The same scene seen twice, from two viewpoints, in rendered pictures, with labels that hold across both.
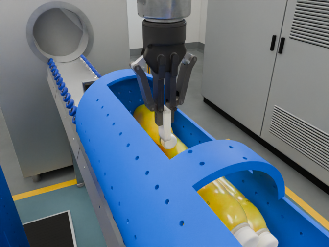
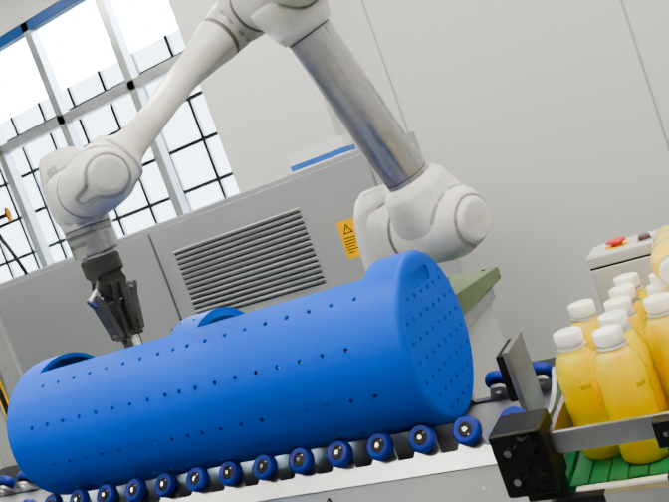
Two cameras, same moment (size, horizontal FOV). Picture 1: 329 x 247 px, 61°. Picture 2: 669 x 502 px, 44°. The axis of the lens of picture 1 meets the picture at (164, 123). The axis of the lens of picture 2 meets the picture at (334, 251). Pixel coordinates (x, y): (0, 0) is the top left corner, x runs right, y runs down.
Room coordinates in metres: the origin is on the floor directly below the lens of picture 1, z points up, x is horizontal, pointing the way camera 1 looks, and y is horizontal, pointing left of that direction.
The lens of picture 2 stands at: (-1.04, 0.59, 1.39)
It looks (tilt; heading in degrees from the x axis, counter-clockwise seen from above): 5 degrees down; 324
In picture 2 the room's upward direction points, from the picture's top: 20 degrees counter-clockwise
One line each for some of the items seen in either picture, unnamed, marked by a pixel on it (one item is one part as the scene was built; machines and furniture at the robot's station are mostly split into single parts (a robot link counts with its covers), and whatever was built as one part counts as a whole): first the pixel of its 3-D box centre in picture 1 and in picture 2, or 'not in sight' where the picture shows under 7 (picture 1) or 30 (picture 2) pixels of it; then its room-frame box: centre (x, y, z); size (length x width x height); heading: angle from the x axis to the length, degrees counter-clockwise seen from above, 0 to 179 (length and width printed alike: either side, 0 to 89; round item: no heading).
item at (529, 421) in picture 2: not in sight; (531, 455); (-0.28, -0.16, 0.95); 0.10 x 0.07 x 0.10; 116
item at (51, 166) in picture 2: not in sight; (74, 187); (0.48, 0.00, 1.54); 0.13 x 0.11 x 0.16; 175
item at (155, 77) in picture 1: (158, 83); (115, 312); (0.49, 0.01, 1.29); 0.04 x 0.01 x 0.11; 26
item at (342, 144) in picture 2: not in sight; (322, 153); (1.55, -1.41, 1.48); 0.24 x 0.12 x 0.08; 32
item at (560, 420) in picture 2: not in sight; (574, 383); (-0.22, -0.35, 0.96); 0.40 x 0.01 x 0.03; 116
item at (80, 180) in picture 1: (74, 151); not in sight; (1.64, 0.65, 0.31); 0.06 x 0.06 x 0.63; 26
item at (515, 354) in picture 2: not in sight; (520, 379); (-0.15, -0.32, 0.99); 0.10 x 0.02 x 0.12; 116
